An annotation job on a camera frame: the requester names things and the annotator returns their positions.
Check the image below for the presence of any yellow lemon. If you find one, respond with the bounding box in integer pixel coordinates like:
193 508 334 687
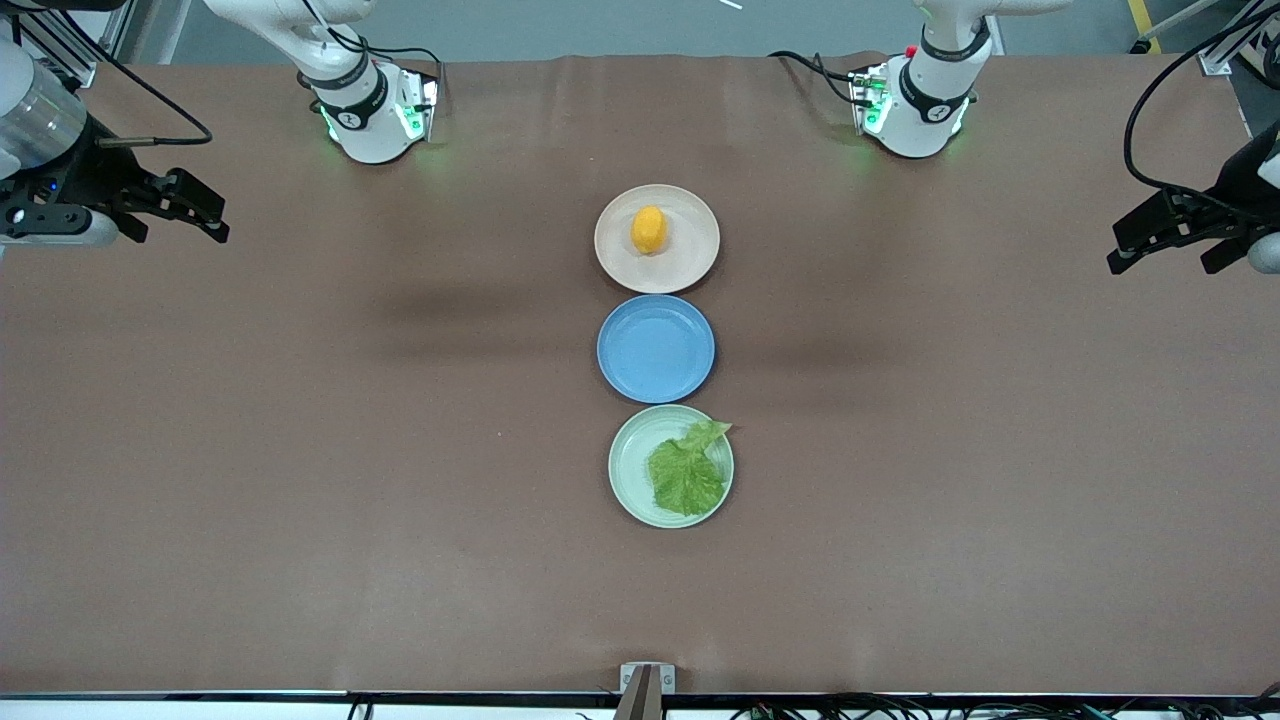
631 205 669 256

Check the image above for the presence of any green lettuce leaf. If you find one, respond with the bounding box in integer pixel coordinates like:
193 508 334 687
646 419 734 518

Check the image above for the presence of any right arm base connector plate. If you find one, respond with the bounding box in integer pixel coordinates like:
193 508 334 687
395 68 441 143

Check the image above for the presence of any left arm base connector plate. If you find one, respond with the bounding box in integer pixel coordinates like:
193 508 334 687
849 62 891 136

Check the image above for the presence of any brown table cover sheet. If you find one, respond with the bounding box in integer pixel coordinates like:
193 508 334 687
0 52 1280 696

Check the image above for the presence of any beige round plate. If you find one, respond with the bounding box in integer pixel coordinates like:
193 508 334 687
594 184 721 295

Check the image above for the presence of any blue round plate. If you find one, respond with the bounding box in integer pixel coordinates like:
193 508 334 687
597 294 717 405

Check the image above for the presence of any pale green round plate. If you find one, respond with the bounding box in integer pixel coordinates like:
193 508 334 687
608 404 735 529

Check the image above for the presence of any aluminium frame profile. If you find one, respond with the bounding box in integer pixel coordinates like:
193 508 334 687
0 0 136 61
1198 0 1280 76

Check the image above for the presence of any black right arm base cable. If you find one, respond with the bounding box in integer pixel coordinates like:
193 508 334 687
300 0 444 111

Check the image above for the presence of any black arm base cable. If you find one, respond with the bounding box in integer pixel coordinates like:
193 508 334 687
768 50 863 106
300 0 444 111

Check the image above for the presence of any black left arm base cable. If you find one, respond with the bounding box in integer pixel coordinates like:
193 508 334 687
768 50 863 106

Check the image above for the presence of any metal table edge bracket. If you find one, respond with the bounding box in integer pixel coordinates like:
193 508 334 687
620 662 676 696

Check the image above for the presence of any brown post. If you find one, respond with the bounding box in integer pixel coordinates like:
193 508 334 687
613 668 666 720

